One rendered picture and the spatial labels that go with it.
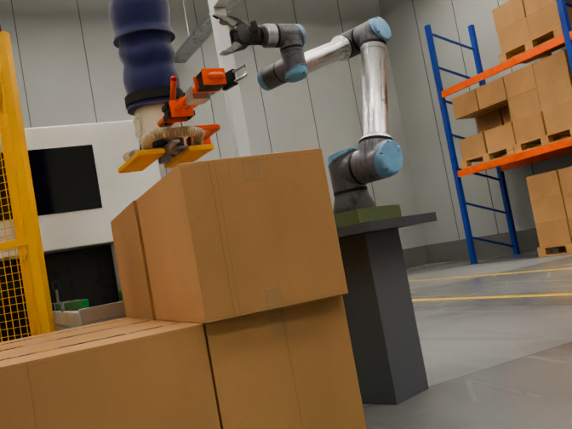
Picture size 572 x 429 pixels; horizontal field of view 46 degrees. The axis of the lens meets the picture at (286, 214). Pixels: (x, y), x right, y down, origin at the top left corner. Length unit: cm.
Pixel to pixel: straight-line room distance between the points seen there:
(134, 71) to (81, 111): 971
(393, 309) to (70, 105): 1000
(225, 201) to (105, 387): 53
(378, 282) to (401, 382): 43
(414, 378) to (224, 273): 147
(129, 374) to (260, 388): 33
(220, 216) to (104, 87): 1091
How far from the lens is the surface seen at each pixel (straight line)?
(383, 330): 280
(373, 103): 290
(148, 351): 166
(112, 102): 1248
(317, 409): 182
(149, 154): 243
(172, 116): 236
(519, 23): 1086
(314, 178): 179
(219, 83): 206
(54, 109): 1226
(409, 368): 294
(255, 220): 171
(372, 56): 300
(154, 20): 267
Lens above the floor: 67
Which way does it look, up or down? 4 degrees up
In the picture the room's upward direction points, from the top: 10 degrees counter-clockwise
